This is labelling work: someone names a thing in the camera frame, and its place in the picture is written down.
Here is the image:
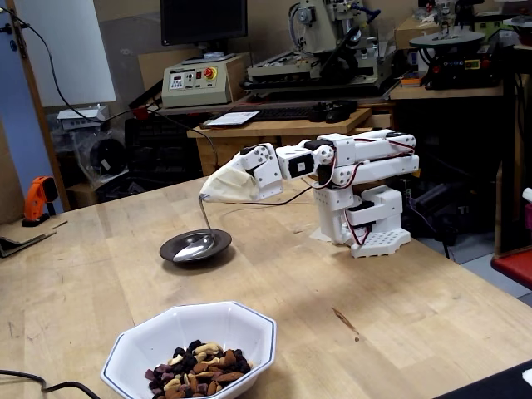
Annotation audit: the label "small white box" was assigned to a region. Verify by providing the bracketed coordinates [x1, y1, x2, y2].
[56, 105, 110, 131]

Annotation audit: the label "beige control box red button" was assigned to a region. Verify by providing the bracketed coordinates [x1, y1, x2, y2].
[160, 54, 240, 110]

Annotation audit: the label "black computer monitor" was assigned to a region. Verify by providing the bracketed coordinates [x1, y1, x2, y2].
[160, 0, 249, 63]

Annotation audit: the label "plastic bag with black disc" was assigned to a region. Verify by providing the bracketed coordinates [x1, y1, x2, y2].
[68, 128, 128, 186]

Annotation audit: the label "wooden workbench cabinet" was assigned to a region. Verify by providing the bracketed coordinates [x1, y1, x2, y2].
[186, 106, 394, 178]

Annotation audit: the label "orange black power tool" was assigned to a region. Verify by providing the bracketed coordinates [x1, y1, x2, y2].
[21, 175, 60, 228]

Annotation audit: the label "wooden door frame post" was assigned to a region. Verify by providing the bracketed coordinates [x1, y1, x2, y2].
[4, 0, 71, 211]

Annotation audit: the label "long black cable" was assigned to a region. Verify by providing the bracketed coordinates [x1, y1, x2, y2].
[0, 6, 313, 208]

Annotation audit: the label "black storage crate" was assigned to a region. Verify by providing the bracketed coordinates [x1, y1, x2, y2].
[123, 116, 204, 182]

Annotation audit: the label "white board panel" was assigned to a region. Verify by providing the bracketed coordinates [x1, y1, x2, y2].
[14, 0, 117, 108]

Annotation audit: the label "plain cardboard box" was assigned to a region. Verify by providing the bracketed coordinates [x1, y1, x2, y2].
[393, 15, 441, 50]

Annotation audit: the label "nut and dried fruit mix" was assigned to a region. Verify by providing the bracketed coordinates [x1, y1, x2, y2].
[144, 339, 253, 399]

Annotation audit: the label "metal spoon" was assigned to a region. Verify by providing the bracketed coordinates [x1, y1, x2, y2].
[172, 194, 216, 264]

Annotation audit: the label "tablet with white screen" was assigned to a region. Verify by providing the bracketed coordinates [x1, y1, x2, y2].
[200, 110, 262, 129]

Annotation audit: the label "white octagonal bowl blue rim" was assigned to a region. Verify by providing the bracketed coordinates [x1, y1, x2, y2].
[100, 301, 278, 399]

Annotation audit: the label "large black case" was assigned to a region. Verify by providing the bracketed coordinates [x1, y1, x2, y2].
[434, 359, 532, 399]

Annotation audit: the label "black scroll saw machine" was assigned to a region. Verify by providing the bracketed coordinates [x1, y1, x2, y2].
[409, 24, 504, 91]

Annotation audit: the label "black camera cable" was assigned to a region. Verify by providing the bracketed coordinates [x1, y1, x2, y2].
[0, 368, 101, 399]

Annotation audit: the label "red chair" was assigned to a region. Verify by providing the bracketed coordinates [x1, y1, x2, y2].
[490, 249, 532, 290]

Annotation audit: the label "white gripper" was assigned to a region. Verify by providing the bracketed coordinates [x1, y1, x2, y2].
[239, 143, 284, 201]

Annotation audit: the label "beige milling machine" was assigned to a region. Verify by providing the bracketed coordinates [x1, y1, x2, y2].
[243, 0, 398, 99]

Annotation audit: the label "wooden shelf board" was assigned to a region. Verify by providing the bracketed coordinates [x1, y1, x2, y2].
[389, 82, 506, 101]

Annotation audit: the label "dark brown plate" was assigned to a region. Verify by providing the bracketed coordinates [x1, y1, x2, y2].
[159, 229, 233, 264]

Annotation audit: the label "flat cardboard sheets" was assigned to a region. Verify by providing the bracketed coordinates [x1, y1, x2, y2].
[0, 219, 68, 259]

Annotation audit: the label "black keyboard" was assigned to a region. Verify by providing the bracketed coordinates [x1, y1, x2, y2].
[251, 106, 323, 122]

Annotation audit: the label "beige masking tape wrap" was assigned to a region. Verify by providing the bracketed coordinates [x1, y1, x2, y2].
[198, 164, 258, 204]

